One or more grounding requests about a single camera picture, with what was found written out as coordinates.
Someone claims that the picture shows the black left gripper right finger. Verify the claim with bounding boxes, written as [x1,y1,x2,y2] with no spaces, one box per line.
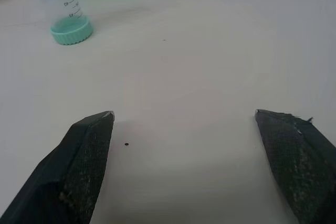
[254,109,336,224]

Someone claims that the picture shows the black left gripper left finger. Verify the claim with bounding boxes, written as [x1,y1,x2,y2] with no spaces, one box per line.
[0,110,116,224]

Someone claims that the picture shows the clear graduated tube teal cap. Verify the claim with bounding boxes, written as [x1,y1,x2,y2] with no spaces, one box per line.
[27,0,95,46]

